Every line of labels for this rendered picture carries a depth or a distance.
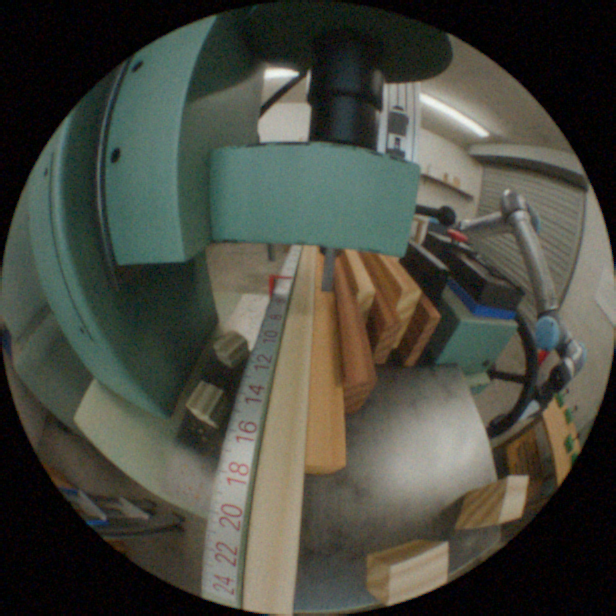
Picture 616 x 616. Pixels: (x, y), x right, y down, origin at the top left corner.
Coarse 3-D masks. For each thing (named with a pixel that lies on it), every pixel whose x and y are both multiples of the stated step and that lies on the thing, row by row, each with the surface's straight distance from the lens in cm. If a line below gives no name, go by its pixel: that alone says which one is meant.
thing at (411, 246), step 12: (408, 240) 25; (408, 252) 24; (420, 252) 21; (408, 264) 24; (420, 264) 21; (432, 264) 19; (420, 276) 21; (432, 276) 19; (444, 276) 19; (420, 288) 21; (432, 288) 19; (444, 288) 20; (432, 300) 20
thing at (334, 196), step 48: (240, 144) 14; (288, 144) 13; (336, 144) 13; (240, 192) 13; (288, 192) 12; (336, 192) 12; (384, 192) 13; (240, 240) 14; (288, 240) 13; (336, 240) 13; (384, 240) 13
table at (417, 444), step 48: (384, 384) 18; (432, 384) 21; (480, 384) 31; (384, 432) 16; (432, 432) 18; (480, 432) 22; (336, 480) 14; (384, 480) 15; (432, 480) 17; (480, 480) 21; (336, 528) 14; (384, 528) 15; (432, 528) 18; (480, 528) 22; (336, 576) 16
